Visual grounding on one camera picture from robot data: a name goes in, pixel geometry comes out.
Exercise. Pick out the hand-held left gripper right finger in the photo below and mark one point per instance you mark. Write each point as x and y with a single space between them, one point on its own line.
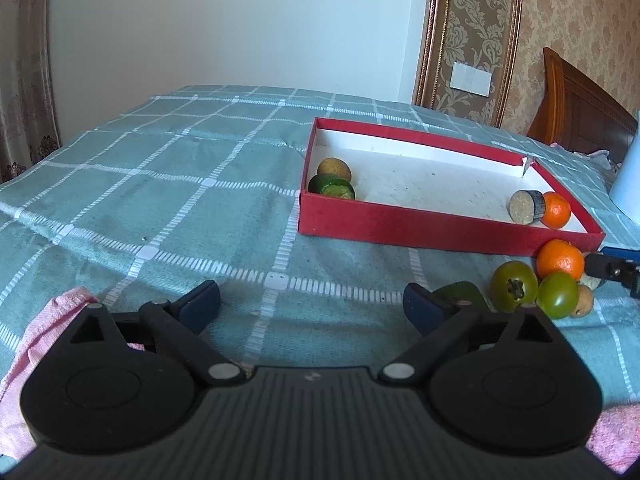
425 307

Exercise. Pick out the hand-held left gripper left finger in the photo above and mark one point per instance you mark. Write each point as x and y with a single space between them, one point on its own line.
200 305

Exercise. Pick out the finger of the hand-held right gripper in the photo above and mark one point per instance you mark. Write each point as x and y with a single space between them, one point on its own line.
615 270

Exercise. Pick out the green cucumber piece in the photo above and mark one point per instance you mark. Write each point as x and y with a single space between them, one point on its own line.
462 290
330 187

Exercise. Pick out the small brown kiwi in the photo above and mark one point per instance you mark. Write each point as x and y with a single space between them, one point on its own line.
584 302

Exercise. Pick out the orange mandarin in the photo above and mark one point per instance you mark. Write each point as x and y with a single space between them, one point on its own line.
560 259
557 210

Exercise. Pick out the round green fruit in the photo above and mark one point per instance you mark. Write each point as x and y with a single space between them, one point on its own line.
502 280
557 295

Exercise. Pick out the shallow red cardboard box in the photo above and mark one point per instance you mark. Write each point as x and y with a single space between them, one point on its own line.
400 222

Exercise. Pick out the dark eggplant piece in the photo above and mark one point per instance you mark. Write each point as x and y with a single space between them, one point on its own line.
525 206

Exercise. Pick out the brown potato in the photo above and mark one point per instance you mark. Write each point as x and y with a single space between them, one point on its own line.
334 169

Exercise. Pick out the white electric kettle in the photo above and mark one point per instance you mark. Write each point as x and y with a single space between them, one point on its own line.
627 185

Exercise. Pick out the pale pink cloth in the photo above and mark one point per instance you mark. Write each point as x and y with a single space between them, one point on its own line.
595 155

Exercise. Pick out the teal checkered bedsheet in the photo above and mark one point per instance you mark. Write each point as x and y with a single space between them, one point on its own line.
150 185

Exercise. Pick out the wooden headboard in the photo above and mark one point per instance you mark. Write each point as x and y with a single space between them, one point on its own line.
575 110

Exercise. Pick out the pink terry blanket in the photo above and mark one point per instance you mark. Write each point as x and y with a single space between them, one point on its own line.
30 350

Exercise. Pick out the gold framed wallpaper panel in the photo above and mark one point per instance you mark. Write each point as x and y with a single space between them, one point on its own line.
431 35

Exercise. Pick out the white wall switch plate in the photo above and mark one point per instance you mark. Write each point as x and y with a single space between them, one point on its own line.
471 78

